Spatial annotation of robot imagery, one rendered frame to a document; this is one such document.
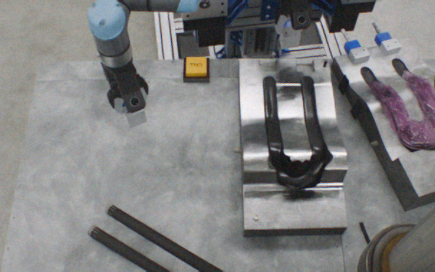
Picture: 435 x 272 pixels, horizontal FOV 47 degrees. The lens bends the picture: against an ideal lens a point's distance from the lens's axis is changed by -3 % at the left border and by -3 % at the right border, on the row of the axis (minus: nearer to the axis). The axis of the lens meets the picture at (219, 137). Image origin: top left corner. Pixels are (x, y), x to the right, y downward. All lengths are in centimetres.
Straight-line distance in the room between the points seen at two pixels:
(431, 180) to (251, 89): 54
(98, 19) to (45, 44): 177
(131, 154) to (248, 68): 41
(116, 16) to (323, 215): 70
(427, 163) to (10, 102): 197
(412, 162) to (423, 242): 91
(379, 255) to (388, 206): 86
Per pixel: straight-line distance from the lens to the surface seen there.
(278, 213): 130
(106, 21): 106
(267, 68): 151
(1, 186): 246
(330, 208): 133
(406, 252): 52
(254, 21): 181
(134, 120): 134
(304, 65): 153
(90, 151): 148
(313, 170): 134
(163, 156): 143
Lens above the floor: 208
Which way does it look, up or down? 62 degrees down
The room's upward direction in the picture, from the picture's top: straight up
